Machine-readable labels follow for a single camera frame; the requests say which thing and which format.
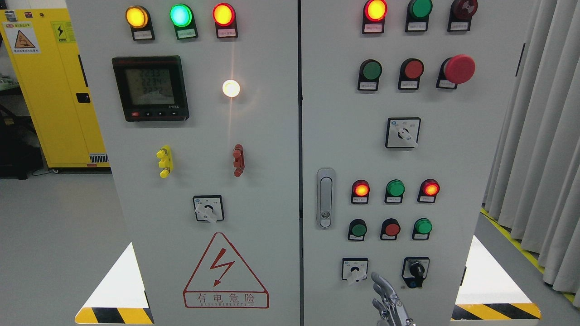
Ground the red emergency stop button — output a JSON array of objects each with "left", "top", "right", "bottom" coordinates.
[{"left": 436, "top": 54, "right": 476, "bottom": 90}]

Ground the green lit indicator light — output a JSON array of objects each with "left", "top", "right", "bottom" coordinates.
[{"left": 169, "top": 4, "right": 198, "bottom": 40}]

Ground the green indicator top right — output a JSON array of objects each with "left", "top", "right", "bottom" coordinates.
[{"left": 405, "top": 0, "right": 433, "bottom": 33}]

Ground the green push button lower right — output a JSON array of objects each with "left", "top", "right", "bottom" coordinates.
[{"left": 412, "top": 217, "right": 433, "bottom": 240}]

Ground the green push button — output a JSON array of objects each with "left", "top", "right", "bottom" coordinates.
[
  {"left": 412, "top": 217, "right": 433, "bottom": 240},
  {"left": 348, "top": 219, "right": 368, "bottom": 241},
  {"left": 357, "top": 59, "right": 382, "bottom": 91}
]

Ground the black digital power meter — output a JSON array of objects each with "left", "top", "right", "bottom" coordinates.
[{"left": 111, "top": 55, "right": 190, "bottom": 122}]

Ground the grey left cabinet door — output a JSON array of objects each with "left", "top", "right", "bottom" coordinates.
[{"left": 66, "top": 0, "right": 300, "bottom": 326}]

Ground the yellow terminal connector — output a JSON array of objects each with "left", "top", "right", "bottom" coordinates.
[{"left": 156, "top": 146, "right": 174, "bottom": 179}]

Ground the red lit indicator middle left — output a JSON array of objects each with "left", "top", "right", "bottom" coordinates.
[{"left": 351, "top": 179, "right": 370, "bottom": 204}]

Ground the dark red buzzer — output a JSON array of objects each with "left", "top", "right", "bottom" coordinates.
[{"left": 447, "top": 0, "right": 478, "bottom": 32}]

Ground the red lit indicator light left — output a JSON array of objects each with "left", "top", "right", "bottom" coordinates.
[{"left": 212, "top": 3, "right": 238, "bottom": 39}]

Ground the white lit indicator light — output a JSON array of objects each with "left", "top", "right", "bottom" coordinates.
[{"left": 222, "top": 80, "right": 241, "bottom": 98}]

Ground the left door selector switch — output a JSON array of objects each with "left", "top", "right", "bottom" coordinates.
[{"left": 193, "top": 195, "right": 225, "bottom": 223}]

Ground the yellow safety cabinet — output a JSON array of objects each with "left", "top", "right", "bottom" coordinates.
[{"left": 1, "top": 8, "right": 110, "bottom": 169}]

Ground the yellow indicator light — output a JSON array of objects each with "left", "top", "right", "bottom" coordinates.
[{"left": 125, "top": 5, "right": 155, "bottom": 41}]

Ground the red lit indicator top right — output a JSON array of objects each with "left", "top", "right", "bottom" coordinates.
[{"left": 361, "top": 0, "right": 388, "bottom": 34}]

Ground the silver cabinet door handle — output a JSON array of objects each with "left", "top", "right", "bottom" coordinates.
[{"left": 317, "top": 168, "right": 336, "bottom": 229}]

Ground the green indicator middle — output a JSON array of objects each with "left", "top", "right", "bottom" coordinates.
[{"left": 384, "top": 179, "right": 406, "bottom": 204}]

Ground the red electric hazard sign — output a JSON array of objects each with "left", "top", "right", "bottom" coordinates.
[{"left": 183, "top": 232, "right": 270, "bottom": 309}]

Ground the red push button upper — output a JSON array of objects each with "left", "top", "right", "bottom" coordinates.
[{"left": 397, "top": 58, "right": 425, "bottom": 91}]

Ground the red terminal connector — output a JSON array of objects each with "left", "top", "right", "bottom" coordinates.
[{"left": 232, "top": 144, "right": 245, "bottom": 177}]

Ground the grey cabinet door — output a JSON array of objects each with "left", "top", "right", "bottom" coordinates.
[
  {"left": 66, "top": 0, "right": 300, "bottom": 326},
  {"left": 301, "top": 0, "right": 538, "bottom": 326}
]

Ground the green push button lower left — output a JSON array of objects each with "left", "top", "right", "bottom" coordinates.
[{"left": 348, "top": 219, "right": 368, "bottom": 241}]

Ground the grey curtain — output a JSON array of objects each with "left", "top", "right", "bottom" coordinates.
[{"left": 484, "top": 0, "right": 580, "bottom": 306}]

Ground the red push button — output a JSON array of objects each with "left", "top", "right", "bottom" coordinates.
[
  {"left": 379, "top": 218, "right": 401, "bottom": 241},
  {"left": 397, "top": 58, "right": 425, "bottom": 91}
]

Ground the upper right selector switch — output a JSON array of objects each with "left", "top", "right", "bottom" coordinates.
[{"left": 385, "top": 117, "right": 422, "bottom": 149}]

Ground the red push button lower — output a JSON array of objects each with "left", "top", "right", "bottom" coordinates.
[{"left": 379, "top": 218, "right": 401, "bottom": 241}]

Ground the black key selector switch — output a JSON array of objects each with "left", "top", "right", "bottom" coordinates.
[{"left": 401, "top": 257, "right": 430, "bottom": 289}]

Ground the grey right cabinet door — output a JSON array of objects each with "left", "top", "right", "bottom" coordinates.
[{"left": 301, "top": 0, "right": 538, "bottom": 326}]

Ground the green push button upper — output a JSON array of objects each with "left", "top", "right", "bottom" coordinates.
[{"left": 357, "top": 59, "right": 382, "bottom": 91}]

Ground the lower white selector switch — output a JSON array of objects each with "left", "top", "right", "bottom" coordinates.
[{"left": 341, "top": 257, "right": 369, "bottom": 285}]

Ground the red lit indicator middle right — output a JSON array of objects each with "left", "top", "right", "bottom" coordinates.
[{"left": 417, "top": 179, "right": 440, "bottom": 204}]

